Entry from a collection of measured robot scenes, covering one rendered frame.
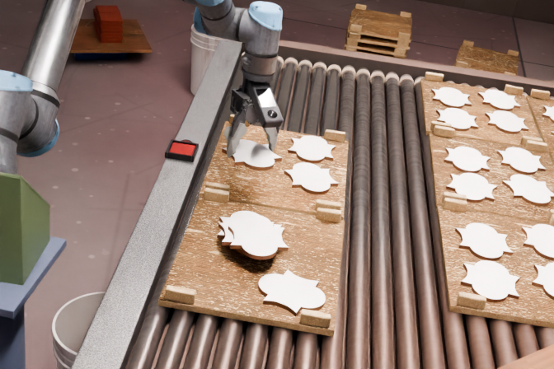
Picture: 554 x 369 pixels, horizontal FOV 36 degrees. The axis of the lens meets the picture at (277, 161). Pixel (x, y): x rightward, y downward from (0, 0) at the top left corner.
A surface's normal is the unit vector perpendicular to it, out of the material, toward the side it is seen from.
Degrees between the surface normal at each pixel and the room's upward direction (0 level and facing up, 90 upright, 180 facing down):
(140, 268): 0
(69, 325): 87
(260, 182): 0
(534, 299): 0
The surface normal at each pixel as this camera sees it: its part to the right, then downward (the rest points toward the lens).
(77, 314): 0.76, 0.35
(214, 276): 0.12, -0.87
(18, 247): -0.10, 0.47
